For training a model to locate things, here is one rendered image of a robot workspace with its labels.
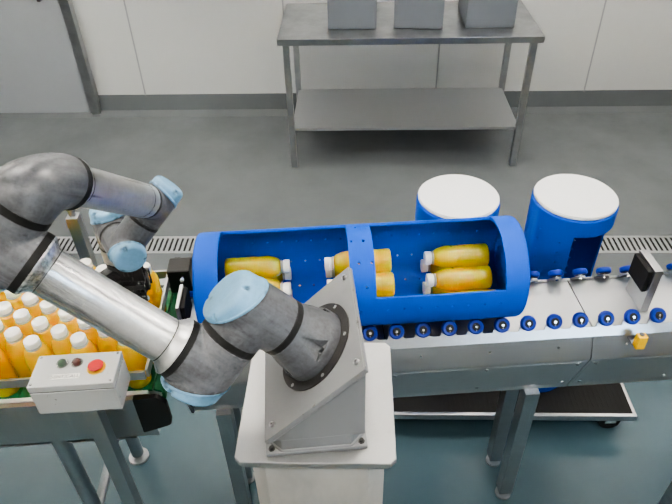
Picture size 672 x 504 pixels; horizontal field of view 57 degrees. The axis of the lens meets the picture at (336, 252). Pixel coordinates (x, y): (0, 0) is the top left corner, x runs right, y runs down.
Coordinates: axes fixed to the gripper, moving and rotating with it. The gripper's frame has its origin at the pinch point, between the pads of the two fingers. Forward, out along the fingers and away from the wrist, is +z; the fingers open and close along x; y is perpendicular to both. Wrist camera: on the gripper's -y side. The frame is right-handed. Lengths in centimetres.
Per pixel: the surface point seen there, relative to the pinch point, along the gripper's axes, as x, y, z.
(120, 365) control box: -17.7, 1.3, -0.8
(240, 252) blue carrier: 23.2, 28.0, -1.4
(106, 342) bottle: -6.0, -5.6, 2.8
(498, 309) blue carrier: -4, 98, 2
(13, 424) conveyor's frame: -13.1, -34.7, 25.0
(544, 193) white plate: 53, 130, 4
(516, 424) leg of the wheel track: 2, 114, 62
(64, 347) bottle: -6.1, -16.6, 3.6
